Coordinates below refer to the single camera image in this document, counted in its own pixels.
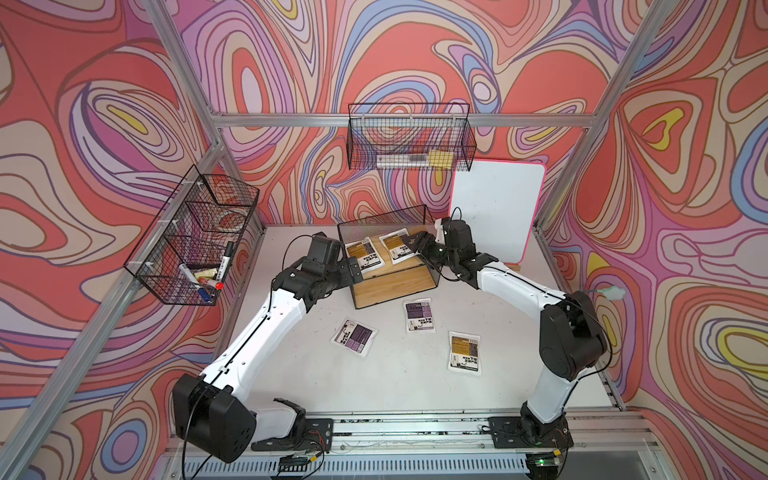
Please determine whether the metal base rail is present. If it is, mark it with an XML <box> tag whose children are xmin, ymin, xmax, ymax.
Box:
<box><xmin>153</xmin><ymin>409</ymin><xmax>674</xmax><ymax>479</ymax></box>

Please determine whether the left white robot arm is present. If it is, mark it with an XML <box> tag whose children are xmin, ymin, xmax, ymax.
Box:
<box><xmin>171</xmin><ymin>232</ymin><xmax>363</xmax><ymax>463</ymax></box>

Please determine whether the left wall wire basket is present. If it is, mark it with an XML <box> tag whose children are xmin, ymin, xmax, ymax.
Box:
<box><xmin>124</xmin><ymin>166</ymin><xmax>260</xmax><ymax>307</ymax></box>

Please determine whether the wall wire basket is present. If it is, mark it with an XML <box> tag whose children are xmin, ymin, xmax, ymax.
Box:
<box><xmin>124</xmin><ymin>166</ymin><xmax>260</xmax><ymax>307</ymax></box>
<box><xmin>346</xmin><ymin>100</ymin><xmax>477</xmax><ymax>171</ymax></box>

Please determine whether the wooden two-tier wire shelf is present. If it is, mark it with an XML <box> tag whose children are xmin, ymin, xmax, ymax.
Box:
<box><xmin>337</xmin><ymin>205</ymin><xmax>439</xmax><ymax>310</ymax></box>

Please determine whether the purple coffee bag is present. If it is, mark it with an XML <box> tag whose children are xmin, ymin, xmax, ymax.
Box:
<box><xmin>404</xmin><ymin>298</ymin><xmax>435</xmax><ymax>333</ymax></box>
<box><xmin>331</xmin><ymin>318</ymin><xmax>378</xmax><ymax>358</ymax></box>

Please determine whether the green spray bottle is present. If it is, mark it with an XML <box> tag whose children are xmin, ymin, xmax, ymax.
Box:
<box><xmin>586</xmin><ymin>285</ymin><xmax>627</xmax><ymax>301</ymax></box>

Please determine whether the pink framed whiteboard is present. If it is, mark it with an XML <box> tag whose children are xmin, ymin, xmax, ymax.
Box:
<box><xmin>450</xmin><ymin>159</ymin><xmax>546</xmax><ymax>263</ymax></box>

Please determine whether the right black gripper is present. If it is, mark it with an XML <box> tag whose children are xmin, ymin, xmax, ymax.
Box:
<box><xmin>402</xmin><ymin>231</ymin><xmax>457</xmax><ymax>269</ymax></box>

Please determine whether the black marker pen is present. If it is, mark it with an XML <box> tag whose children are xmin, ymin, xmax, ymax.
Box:
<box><xmin>216</xmin><ymin>241</ymin><xmax>236</xmax><ymax>283</ymax></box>

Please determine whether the white marker in basket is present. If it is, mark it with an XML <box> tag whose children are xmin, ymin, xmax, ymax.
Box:
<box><xmin>178</xmin><ymin>263</ymin><xmax>200</xmax><ymax>288</ymax></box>

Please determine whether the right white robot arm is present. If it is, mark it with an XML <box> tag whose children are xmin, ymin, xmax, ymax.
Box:
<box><xmin>403</xmin><ymin>218</ymin><xmax>612</xmax><ymax>450</ymax></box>

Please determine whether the yellow coffee bag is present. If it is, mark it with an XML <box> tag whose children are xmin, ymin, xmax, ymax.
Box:
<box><xmin>345</xmin><ymin>237</ymin><xmax>385</xmax><ymax>274</ymax></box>
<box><xmin>447</xmin><ymin>331</ymin><xmax>482</xmax><ymax>376</ymax></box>
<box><xmin>379</xmin><ymin>228</ymin><xmax>416</xmax><ymax>265</ymax></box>

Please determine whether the blue capped marker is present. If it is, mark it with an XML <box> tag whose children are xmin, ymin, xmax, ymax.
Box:
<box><xmin>197</xmin><ymin>287</ymin><xmax>212</xmax><ymax>303</ymax></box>

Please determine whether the back wall wire basket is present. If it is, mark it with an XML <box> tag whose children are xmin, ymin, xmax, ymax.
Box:
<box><xmin>346</xmin><ymin>100</ymin><xmax>477</xmax><ymax>171</ymax></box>

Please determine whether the yellow sponge in basket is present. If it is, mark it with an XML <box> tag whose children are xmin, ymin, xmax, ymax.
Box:
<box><xmin>427</xmin><ymin>150</ymin><xmax>455</xmax><ymax>170</ymax></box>

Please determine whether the white eraser in basket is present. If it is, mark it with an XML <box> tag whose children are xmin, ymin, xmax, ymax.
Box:
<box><xmin>375</xmin><ymin>154</ymin><xmax>430</xmax><ymax>169</ymax></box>

